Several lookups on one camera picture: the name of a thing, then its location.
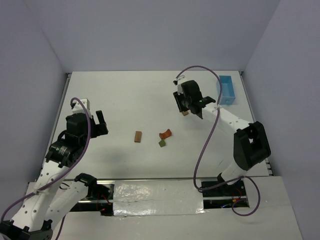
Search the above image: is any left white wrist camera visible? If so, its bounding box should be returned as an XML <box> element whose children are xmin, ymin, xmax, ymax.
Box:
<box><xmin>70</xmin><ymin>97</ymin><xmax>92</xmax><ymax>118</ymax></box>

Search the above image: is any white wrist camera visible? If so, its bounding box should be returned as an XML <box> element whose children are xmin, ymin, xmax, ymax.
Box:
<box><xmin>70</xmin><ymin>97</ymin><xmax>92</xmax><ymax>118</ymax></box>
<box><xmin>173</xmin><ymin>78</ymin><xmax>185</xmax><ymax>95</ymax></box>

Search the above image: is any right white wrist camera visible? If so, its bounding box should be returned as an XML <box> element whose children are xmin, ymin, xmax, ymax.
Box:
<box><xmin>173</xmin><ymin>78</ymin><xmax>185</xmax><ymax>95</ymax></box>

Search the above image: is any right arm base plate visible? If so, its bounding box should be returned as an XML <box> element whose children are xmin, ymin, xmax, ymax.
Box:
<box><xmin>202</xmin><ymin>180</ymin><xmax>246</xmax><ymax>199</ymax></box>

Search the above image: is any aluminium mounting rail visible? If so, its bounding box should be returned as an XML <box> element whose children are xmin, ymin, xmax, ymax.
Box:
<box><xmin>62</xmin><ymin>176</ymin><xmax>251</xmax><ymax>201</ymax></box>

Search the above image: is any tan wood rectangular block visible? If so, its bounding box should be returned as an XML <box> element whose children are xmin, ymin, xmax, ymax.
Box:
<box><xmin>134</xmin><ymin>131</ymin><xmax>142</xmax><ymax>143</ymax></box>

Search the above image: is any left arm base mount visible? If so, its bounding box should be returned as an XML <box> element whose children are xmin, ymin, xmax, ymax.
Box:
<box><xmin>88</xmin><ymin>183</ymin><xmax>115</xmax><ymax>217</ymax></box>

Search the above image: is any silver tape sheet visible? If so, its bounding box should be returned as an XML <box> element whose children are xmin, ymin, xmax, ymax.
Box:
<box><xmin>112</xmin><ymin>179</ymin><xmax>205</xmax><ymax>217</ymax></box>

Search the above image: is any orange arch block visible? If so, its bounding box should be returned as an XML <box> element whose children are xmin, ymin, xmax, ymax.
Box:
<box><xmin>159</xmin><ymin>128</ymin><xmax>172</xmax><ymax>140</ymax></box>

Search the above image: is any green wedge block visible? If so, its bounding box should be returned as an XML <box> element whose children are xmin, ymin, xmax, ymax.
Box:
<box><xmin>158</xmin><ymin>139</ymin><xmax>166</xmax><ymax>148</ymax></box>

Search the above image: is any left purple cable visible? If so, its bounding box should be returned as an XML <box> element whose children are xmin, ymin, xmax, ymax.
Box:
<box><xmin>0</xmin><ymin>97</ymin><xmax>91</xmax><ymax>240</ymax></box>

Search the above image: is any purple cable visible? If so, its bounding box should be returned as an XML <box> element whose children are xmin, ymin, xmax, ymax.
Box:
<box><xmin>172</xmin><ymin>65</ymin><xmax>261</xmax><ymax>216</ymax></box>
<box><xmin>0</xmin><ymin>97</ymin><xmax>91</xmax><ymax>240</ymax></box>

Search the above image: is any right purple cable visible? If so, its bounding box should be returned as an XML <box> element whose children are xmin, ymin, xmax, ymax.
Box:
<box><xmin>172</xmin><ymin>65</ymin><xmax>261</xmax><ymax>216</ymax></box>

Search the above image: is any blue plastic box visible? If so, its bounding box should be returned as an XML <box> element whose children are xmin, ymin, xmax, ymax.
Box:
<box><xmin>219</xmin><ymin>75</ymin><xmax>236</xmax><ymax>106</ymax></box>

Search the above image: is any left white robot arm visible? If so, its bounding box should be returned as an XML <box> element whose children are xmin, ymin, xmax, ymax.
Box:
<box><xmin>0</xmin><ymin>110</ymin><xmax>113</xmax><ymax>240</ymax></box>

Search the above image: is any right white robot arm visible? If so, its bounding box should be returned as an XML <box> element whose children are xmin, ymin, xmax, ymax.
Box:
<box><xmin>173</xmin><ymin>76</ymin><xmax>271</xmax><ymax>192</ymax></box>

